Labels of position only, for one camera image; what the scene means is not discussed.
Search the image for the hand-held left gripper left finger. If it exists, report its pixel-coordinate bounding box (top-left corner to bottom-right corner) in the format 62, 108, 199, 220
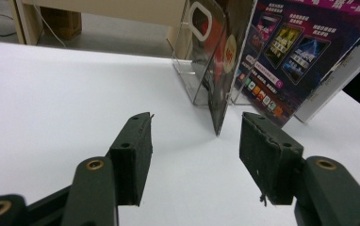
60, 111, 155, 226

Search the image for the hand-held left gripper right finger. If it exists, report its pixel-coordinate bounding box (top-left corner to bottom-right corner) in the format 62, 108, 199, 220
238, 111, 360, 226

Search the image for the white magazine with picture grid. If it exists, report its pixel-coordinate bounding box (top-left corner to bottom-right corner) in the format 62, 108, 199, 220
293, 17, 360, 124

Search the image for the brown cardboard box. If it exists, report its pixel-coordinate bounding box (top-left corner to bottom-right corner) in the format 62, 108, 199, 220
39, 5, 83, 40

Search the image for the purple magazine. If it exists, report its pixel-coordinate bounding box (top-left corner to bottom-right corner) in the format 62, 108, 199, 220
231, 0, 360, 129

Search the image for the clear acrylic file holder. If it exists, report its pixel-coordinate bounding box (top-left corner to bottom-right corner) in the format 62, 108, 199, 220
168, 0, 255, 106

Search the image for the dark brown magazine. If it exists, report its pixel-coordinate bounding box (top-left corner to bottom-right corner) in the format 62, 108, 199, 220
188, 0, 258, 137

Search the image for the beige wooden desk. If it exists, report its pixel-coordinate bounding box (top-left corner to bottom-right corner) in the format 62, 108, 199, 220
8, 0, 189, 47

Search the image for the white floor cable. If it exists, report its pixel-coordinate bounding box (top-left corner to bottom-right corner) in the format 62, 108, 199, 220
31, 3, 68, 49

